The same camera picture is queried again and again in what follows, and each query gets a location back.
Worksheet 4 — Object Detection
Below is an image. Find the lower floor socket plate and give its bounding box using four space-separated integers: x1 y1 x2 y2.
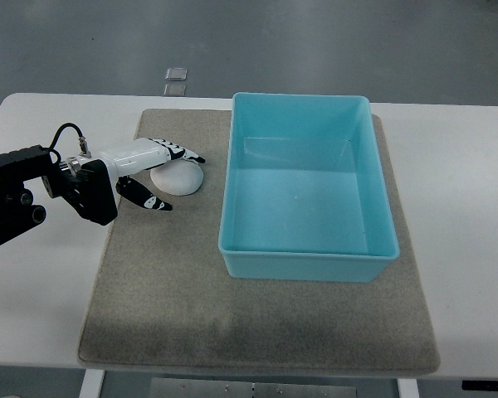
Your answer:
164 83 187 97

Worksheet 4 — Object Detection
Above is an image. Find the white table leg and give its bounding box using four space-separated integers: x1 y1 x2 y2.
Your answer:
397 378 420 398
79 369 105 398

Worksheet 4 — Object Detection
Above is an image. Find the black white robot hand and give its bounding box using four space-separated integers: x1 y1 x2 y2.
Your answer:
97 138 205 211

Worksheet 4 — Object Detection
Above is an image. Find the white left table leg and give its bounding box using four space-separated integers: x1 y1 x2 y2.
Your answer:
79 369 105 398

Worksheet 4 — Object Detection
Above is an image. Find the upper floor socket plate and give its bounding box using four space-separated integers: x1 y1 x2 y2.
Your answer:
165 67 188 81

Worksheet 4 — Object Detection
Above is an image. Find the white right table leg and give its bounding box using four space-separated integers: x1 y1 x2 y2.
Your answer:
397 378 420 398

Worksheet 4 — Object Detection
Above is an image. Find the white bunny toy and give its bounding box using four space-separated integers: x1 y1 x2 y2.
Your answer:
149 160 204 197

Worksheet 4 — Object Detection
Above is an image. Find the metal table base plate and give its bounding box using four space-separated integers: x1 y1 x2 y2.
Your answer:
149 377 358 398

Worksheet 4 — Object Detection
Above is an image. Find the floor socket plate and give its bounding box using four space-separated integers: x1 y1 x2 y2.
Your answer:
164 83 187 97
165 67 188 81

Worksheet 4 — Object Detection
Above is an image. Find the black table control panel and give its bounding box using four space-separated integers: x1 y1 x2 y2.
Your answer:
461 380 498 392

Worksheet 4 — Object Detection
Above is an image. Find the grey felt mat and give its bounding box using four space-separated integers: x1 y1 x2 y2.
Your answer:
77 109 440 377

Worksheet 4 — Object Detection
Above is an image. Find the blue plastic box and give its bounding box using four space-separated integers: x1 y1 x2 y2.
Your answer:
218 92 400 283

